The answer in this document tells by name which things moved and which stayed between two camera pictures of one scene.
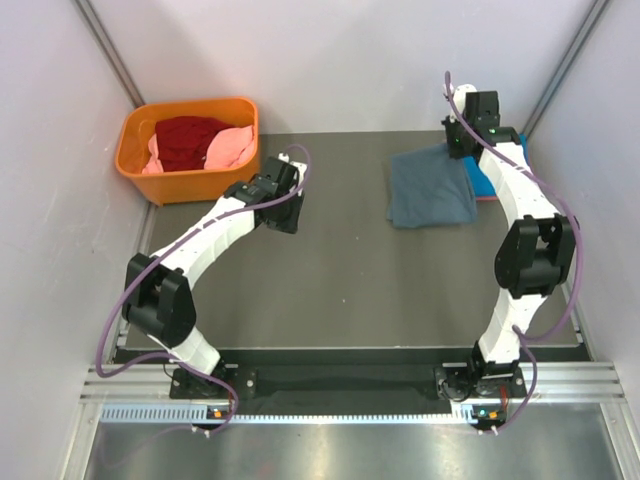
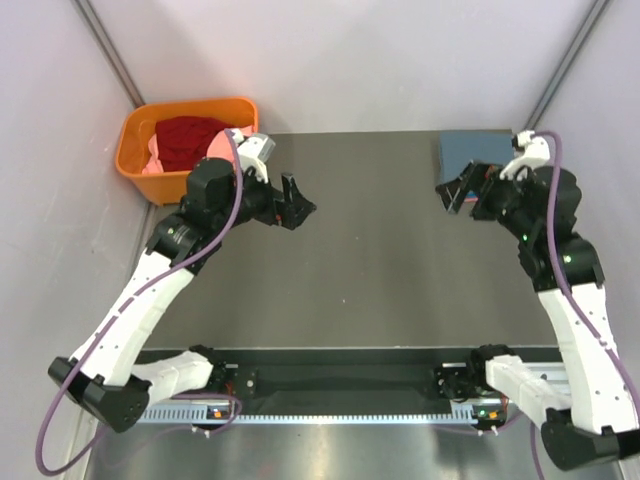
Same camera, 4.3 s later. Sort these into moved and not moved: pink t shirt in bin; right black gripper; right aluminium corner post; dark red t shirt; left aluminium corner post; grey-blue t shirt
Moved: grey-blue t shirt; right black gripper
Not moved: right aluminium corner post; pink t shirt in bin; left aluminium corner post; dark red t shirt
